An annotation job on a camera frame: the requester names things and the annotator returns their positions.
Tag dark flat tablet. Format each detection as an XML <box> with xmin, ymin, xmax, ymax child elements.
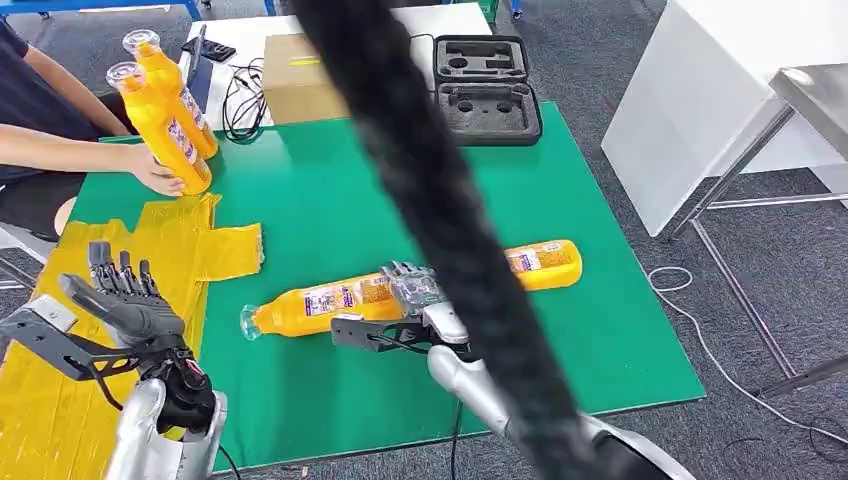
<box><xmin>187</xmin><ymin>23</ymin><xmax>215</xmax><ymax>113</ymax></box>

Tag orange drink bottle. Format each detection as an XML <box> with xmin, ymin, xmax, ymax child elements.
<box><xmin>504</xmin><ymin>239</ymin><xmax>585</xmax><ymax>293</ymax></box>
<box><xmin>105</xmin><ymin>61</ymin><xmax>214</xmax><ymax>197</ymax></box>
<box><xmin>239</xmin><ymin>271</ymin><xmax>411</xmax><ymax>343</ymax></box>
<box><xmin>121</xmin><ymin>29</ymin><xmax>221</xmax><ymax>162</ymax></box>

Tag black braided cable sleeve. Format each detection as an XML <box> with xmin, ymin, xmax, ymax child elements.
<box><xmin>290</xmin><ymin>0</ymin><xmax>644</xmax><ymax>480</ymax></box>

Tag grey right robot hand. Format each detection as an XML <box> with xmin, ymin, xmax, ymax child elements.
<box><xmin>380</xmin><ymin>259</ymin><xmax>453</xmax><ymax>319</ymax></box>

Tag green table mat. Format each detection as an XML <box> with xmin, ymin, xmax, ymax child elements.
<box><xmin>66</xmin><ymin>100</ymin><xmax>708</xmax><ymax>473</ymax></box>

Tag white cabinet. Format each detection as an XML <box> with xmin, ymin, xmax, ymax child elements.
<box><xmin>600</xmin><ymin>0</ymin><xmax>848</xmax><ymax>238</ymax></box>

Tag black foam tool case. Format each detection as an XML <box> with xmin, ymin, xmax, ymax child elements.
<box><xmin>433</xmin><ymin>34</ymin><xmax>545</xmax><ymax>148</ymax></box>

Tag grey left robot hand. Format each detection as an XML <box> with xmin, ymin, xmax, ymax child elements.
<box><xmin>58</xmin><ymin>241</ymin><xmax>187</xmax><ymax>350</ymax></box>

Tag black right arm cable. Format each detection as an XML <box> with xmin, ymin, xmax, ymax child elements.
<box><xmin>450</xmin><ymin>397</ymin><xmax>466</xmax><ymax>480</ymax></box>

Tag black left camera bracket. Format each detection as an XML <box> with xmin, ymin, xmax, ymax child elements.
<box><xmin>0</xmin><ymin>305</ymin><xmax>144</xmax><ymax>383</ymax></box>

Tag black remote control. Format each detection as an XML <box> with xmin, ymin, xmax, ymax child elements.
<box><xmin>181</xmin><ymin>36</ymin><xmax>238</xmax><ymax>65</ymax></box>

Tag person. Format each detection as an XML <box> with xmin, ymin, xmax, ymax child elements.
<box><xmin>0</xmin><ymin>18</ymin><xmax>187</xmax><ymax>245</ymax></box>

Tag black right camera bracket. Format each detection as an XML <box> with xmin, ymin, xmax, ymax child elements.
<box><xmin>367</xmin><ymin>316</ymin><xmax>433</xmax><ymax>356</ymax></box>

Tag dark right wrist camera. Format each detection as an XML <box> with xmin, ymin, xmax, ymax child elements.
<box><xmin>329</xmin><ymin>313</ymin><xmax>374</xmax><ymax>352</ymax></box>

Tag white table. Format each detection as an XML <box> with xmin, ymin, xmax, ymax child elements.
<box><xmin>178</xmin><ymin>2</ymin><xmax>496</xmax><ymax>131</ymax></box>

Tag black floor cable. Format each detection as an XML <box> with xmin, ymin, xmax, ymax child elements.
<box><xmin>722</xmin><ymin>415</ymin><xmax>848</xmax><ymax>466</ymax></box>

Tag blue metal frame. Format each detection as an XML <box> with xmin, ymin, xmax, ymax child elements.
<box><xmin>0</xmin><ymin>0</ymin><xmax>204</xmax><ymax>21</ymax></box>

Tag person's right hand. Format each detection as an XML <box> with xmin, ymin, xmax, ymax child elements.
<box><xmin>124</xmin><ymin>141</ymin><xmax>187</xmax><ymax>199</ymax></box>

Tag thin black cable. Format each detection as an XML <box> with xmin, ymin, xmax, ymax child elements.
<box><xmin>409</xmin><ymin>31</ymin><xmax>439</xmax><ymax>68</ymax></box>

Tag steel frame table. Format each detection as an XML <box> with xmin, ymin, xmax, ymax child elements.
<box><xmin>669</xmin><ymin>64</ymin><xmax>848</xmax><ymax>400</ymax></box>

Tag tangled black cables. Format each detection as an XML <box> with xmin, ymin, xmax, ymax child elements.
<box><xmin>221</xmin><ymin>58</ymin><xmax>270</xmax><ymax>144</ymax></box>

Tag white floor cable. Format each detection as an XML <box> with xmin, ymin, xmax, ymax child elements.
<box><xmin>645</xmin><ymin>266</ymin><xmax>848</xmax><ymax>446</ymax></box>

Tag brown cardboard box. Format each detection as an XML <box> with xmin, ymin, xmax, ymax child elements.
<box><xmin>262</xmin><ymin>33</ymin><xmax>352</xmax><ymax>126</ymax></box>

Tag black camera bracket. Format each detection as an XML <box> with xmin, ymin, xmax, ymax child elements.
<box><xmin>367</xmin><ymin>316</ymin><xmax>433</xmax><ymax>356</ymax></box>
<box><xmin>0</xmin><ymin>305</ymin><xmax>144</xmax><ymax>383</ymax></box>

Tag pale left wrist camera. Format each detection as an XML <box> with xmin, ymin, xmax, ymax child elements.
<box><xmin>25</xmin><ymin>294</ymin><xmax>79</xmax><ymax>335</ymax></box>

